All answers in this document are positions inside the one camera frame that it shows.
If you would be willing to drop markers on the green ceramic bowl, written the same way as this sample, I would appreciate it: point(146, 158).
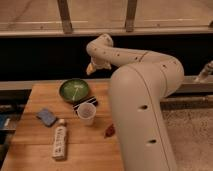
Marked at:
point(74, 90)

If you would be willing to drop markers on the left metal window post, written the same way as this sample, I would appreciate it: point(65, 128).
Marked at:
point(65, 16)

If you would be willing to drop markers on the right metal window post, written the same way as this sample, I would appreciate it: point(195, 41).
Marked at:
point(130, 15)

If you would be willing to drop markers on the red brown chip bag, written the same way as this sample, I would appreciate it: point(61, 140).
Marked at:
point(110, 131)

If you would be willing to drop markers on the blue object at left edge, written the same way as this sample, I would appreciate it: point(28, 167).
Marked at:
point(4, 121)

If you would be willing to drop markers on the metal window post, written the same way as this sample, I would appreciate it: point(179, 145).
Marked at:
point(65, 16)
point(130, 15)

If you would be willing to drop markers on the blue sponge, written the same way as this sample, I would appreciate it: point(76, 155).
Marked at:
point(47, 117)

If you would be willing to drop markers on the white labelled plastic bottle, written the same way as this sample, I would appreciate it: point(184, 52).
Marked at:
point(59, 144)

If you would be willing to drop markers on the black white striped cloth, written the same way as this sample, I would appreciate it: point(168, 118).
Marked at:
point(91, 100)

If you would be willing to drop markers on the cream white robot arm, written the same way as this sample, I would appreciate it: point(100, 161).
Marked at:
point(142, 79)

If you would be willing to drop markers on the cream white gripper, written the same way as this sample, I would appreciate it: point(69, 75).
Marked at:
point(97, 64)

